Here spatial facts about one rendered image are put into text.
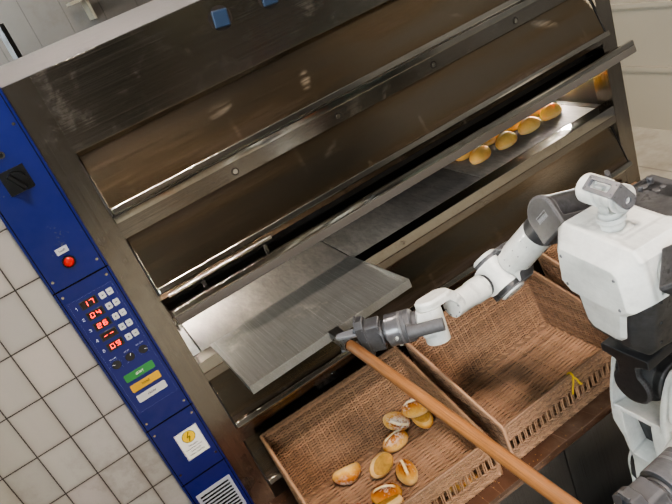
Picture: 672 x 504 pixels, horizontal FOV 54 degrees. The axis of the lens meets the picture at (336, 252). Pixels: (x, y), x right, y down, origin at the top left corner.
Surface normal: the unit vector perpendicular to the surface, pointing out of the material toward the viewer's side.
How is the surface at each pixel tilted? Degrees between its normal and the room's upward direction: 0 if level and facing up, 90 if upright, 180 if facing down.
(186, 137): 70
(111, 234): 90
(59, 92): 90
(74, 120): 90
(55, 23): 90
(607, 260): 45
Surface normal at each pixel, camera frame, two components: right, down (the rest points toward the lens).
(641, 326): -0.31, 0.66
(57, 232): 0.46, 0.25
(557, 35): 0.31, -0.04
